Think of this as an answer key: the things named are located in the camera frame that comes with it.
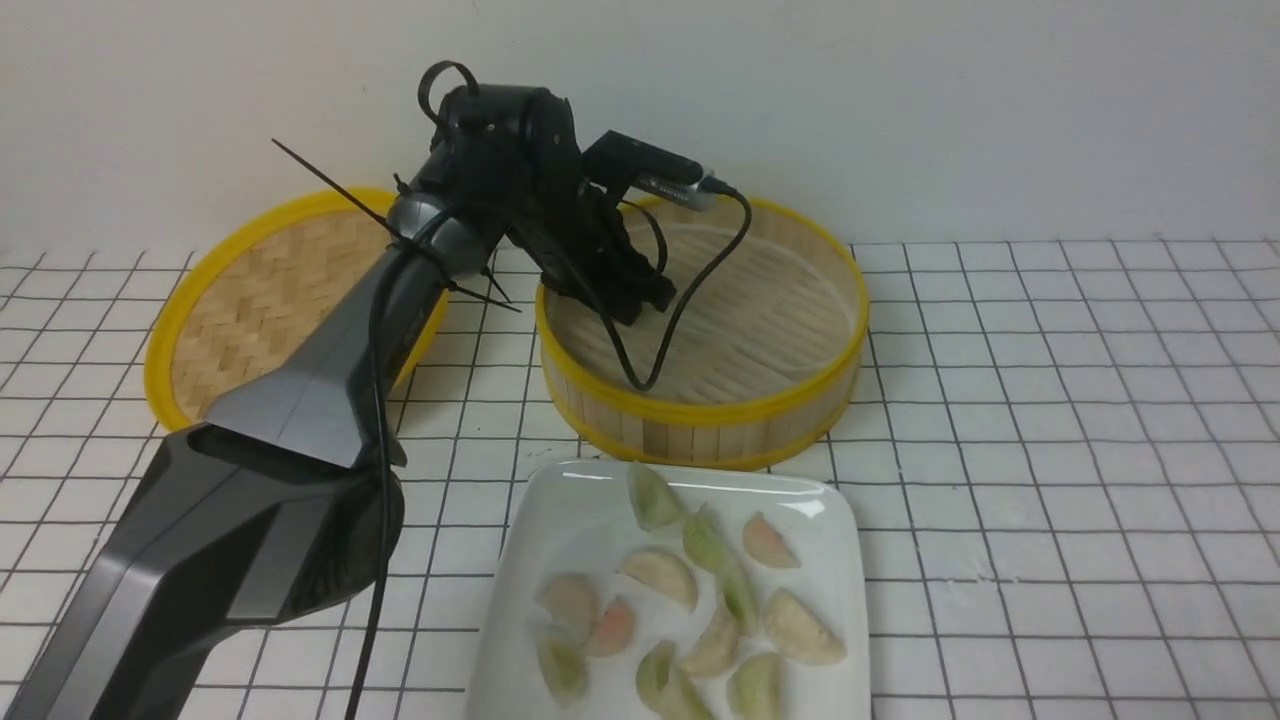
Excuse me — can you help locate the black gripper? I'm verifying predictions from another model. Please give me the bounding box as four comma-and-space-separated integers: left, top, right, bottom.
509, 168, 676, 327

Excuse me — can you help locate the green dumpling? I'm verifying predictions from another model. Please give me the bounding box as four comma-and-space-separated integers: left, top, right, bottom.
626, 462, 686, 532

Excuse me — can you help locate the pale white dumpling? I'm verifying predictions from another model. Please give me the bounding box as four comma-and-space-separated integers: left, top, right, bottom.
762, 588, 849, 666

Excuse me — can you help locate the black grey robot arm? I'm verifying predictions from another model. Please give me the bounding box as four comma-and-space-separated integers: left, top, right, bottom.
6, 61, 707, 719

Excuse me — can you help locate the green dumpling plate top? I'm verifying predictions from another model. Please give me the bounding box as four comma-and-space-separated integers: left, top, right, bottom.
682, 502, 737, 577

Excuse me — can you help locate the green dumpling plate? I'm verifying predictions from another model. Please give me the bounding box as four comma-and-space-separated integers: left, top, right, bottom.
726, 652, 785, 719
682, 502, 737, 577
635, 639, 714, 719
535, 626, 590, 708
717, 561, 760, 638

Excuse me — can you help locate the pink dumpling plate top right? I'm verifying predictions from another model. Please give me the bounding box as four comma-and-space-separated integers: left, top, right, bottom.
741, 511, 803, 570

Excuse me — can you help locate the pink dumpling plate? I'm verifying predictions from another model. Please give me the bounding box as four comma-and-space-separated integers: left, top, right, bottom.
741, 511, 803, 570
582, 596, 637, 659

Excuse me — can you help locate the white dumpling plate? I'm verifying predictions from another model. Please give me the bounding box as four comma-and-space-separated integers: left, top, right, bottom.
616, 548, 699, 612
678, 594, 742, 680
535, 573, 600, 642

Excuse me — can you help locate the white square ceramic plate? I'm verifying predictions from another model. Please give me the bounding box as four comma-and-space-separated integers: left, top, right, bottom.
465, 460, 872, 719

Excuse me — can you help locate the white dumpling plate left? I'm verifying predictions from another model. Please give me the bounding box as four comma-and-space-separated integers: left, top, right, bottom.
535, 573, 600, 642

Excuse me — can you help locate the green dumpling plate middle right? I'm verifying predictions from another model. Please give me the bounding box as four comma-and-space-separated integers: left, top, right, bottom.
717, 561, 760, 638

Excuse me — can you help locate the pink dumpling plate left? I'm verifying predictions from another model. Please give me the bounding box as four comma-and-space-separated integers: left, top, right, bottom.
582, 596, 637, 659

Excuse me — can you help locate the white dumpling plate lower centre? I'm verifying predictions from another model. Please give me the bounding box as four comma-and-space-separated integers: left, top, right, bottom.
678, 594, 742, 680

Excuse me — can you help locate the green dumpling plate bottom left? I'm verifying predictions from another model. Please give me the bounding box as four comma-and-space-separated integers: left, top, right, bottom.
535, 626, 590, 708

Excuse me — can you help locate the green dumpling plate bottom centre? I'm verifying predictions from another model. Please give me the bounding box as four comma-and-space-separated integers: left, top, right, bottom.
635, 639, 714, 719

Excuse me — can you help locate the green dumpling plate bottom right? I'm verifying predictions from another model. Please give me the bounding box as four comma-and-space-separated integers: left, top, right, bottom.
726, 652, 785, 719

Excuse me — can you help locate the yellow rimmed bamboo steamer basket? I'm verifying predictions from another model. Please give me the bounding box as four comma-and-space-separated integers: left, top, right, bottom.
535, 199, 870, 470

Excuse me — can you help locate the black zip tie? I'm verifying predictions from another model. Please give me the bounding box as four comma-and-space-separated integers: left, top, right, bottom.
270, 137, 521, 313

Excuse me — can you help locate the yellow rimmed bamboo steamer lid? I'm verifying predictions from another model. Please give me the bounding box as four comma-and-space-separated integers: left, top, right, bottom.
143, 188, 392, 430

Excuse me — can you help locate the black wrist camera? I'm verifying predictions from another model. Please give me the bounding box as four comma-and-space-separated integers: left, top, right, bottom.
582, 129, 716, 211

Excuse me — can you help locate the black camera cable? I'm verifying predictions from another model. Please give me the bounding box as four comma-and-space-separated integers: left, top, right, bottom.
570, 176, 753, 393

